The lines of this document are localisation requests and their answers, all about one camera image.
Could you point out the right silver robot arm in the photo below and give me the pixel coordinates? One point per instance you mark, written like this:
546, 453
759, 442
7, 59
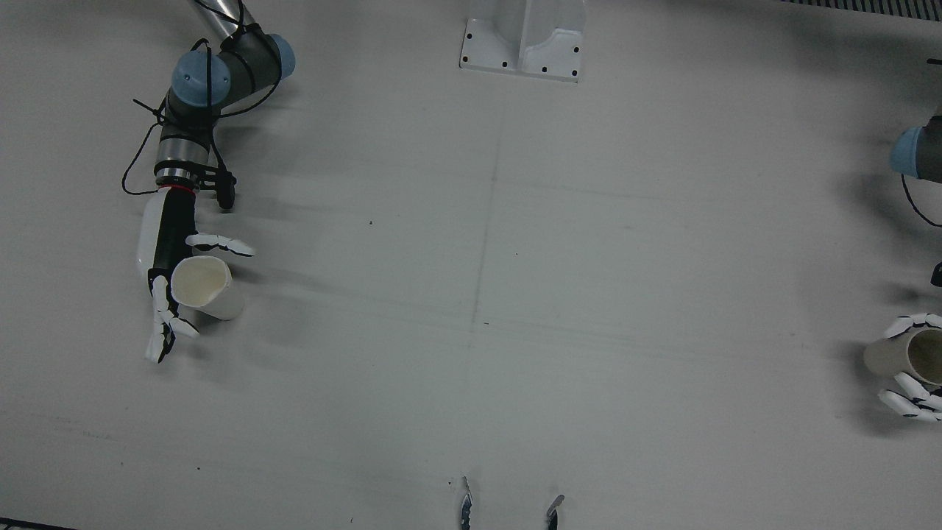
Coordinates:
221, 70

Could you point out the paper cup brown inside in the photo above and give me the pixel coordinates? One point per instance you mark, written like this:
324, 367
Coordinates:
894, 357

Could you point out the curved metal claw clamp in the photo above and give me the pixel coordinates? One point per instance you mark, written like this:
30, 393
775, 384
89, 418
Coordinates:
466, 508

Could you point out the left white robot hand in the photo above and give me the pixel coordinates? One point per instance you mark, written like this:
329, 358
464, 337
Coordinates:
912, 386

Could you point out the white paper cup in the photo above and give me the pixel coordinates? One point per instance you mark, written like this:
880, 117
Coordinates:
213, 294

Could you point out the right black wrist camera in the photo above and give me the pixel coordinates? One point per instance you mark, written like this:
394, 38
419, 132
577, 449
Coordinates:
225, 190

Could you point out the white arm mount base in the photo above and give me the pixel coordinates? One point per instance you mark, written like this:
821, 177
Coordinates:
552, 51

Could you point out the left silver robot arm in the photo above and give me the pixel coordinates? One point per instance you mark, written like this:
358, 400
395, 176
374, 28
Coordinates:
920, 154

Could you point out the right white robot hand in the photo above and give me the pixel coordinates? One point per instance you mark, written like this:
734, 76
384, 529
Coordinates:
165, 235

